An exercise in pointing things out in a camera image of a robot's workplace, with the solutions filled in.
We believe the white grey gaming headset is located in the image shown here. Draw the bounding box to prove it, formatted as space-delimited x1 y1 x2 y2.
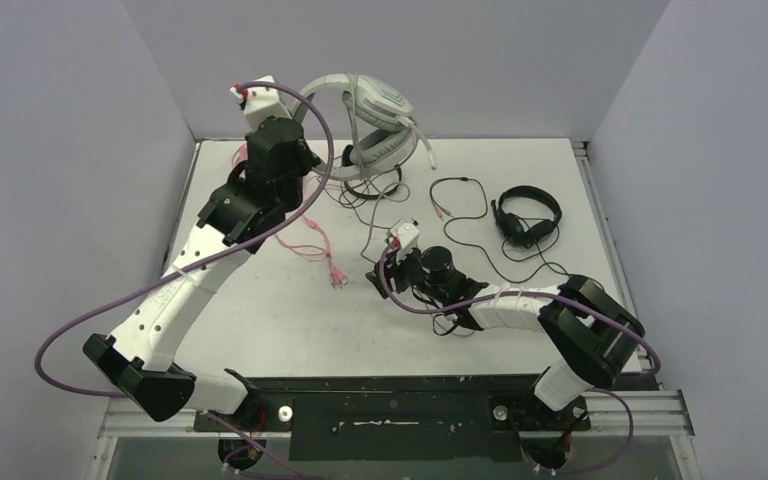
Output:
291 72 438 182

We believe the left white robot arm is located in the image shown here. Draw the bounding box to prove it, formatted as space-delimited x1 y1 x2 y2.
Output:
83 117 320 430

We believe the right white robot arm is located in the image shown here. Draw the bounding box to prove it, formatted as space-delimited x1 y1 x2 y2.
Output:
365 247 645 428

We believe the small black on-ear headphones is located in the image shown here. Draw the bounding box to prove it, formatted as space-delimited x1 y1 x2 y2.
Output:
340 145 403 201

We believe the black headset with microphone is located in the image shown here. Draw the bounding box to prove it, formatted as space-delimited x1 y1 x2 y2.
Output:
429 176 607 301

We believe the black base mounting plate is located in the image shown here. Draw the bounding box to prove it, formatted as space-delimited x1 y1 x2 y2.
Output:
222 374 591 462

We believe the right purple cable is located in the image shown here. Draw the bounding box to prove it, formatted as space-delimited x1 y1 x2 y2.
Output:
377 241 662 478

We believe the purple cable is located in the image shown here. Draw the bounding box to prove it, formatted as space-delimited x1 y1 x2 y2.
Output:
377 241 662 478
33 80 336 400

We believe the pink headset with cable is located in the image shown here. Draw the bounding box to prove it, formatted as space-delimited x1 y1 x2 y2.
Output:
231 142 350 290

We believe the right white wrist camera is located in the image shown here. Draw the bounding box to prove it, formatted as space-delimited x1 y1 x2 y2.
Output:
387 219 420 252

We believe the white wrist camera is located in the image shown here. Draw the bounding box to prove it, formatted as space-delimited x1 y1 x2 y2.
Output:
387 219 420 252
229 84 290 130

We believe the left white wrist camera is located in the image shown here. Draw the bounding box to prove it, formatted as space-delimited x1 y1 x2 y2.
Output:
229 84 290 130

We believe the aluminium frame rail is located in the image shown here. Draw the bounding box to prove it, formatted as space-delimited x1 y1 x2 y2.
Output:
88 377 701 479

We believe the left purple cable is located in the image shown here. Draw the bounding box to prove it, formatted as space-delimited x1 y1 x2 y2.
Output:
33 80 336 400

